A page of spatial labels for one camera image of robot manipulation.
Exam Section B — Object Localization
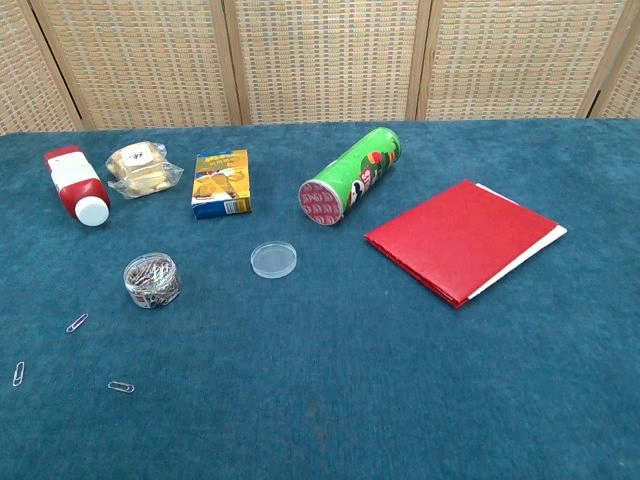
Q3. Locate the clear round plastic lid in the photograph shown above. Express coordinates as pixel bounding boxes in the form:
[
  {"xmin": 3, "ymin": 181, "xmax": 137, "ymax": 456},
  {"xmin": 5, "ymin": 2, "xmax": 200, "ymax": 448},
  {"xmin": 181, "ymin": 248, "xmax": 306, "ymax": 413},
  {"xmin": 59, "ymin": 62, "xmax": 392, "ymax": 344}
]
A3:
[{"xmin": 250, "ymin": 241, "xmax": 298, "ymax": 279}]

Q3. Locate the clear container of paperclips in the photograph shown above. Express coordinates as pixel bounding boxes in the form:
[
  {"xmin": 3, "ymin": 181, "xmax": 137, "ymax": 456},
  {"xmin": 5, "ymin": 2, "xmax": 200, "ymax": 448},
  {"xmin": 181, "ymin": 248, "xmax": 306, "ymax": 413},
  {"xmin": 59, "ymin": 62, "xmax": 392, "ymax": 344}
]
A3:
[{"xmin": 123, "ymin": 251, "xmax": 184, "ymax": 310}]

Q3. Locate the green chips can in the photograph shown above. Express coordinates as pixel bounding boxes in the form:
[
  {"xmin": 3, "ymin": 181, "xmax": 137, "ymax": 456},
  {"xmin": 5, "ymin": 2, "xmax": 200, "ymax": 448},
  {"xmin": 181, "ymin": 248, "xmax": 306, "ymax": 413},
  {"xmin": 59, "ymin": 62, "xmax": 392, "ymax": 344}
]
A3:
[{"xmin": 298, "ymin": 126, "xmax": 403, "ymax": 227}]

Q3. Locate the yellow and blue carton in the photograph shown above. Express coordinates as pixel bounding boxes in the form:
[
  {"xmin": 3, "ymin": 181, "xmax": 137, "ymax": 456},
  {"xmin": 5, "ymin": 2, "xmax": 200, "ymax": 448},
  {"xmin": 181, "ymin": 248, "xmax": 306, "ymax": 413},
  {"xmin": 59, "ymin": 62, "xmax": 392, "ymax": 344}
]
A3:
[{"xmin": 190, "ymin": 149, "xmax": 253, "ymax": 221}]

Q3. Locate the red paper folder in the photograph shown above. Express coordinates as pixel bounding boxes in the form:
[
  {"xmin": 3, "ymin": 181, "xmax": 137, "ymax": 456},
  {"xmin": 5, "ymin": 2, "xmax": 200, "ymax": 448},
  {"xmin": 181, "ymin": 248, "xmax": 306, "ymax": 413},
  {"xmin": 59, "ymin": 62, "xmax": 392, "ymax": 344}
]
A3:
[{"xmin": 364, "ymin": 179, "xmax": 568, "ymax": 310}]

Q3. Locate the woven folding screen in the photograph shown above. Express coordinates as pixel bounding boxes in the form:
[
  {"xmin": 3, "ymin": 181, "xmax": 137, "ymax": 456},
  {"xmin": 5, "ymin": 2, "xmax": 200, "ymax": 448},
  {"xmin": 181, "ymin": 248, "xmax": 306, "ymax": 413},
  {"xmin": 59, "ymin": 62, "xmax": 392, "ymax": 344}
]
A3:
[{"xmin": 0, "ymin": 0, "xmax": 640, "ymax": 135}]

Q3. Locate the clear bag of snacks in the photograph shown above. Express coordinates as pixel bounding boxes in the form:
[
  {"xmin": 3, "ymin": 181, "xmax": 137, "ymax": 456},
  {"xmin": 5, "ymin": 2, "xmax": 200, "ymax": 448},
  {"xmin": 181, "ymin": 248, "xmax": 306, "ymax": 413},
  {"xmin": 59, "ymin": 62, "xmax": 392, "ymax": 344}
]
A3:
[{"xmin": 105, "ymin": 141, "xmax": 185, "ymax": 200}]

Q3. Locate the red and white bottle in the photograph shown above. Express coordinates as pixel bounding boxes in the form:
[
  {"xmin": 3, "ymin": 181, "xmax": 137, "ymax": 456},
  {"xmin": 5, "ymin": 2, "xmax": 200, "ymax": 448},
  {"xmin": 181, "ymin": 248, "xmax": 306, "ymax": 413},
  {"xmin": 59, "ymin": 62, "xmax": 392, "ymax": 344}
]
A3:
[{"xmin": 43, "ymin": 145, "xmax": 112, "ymax": 228}]

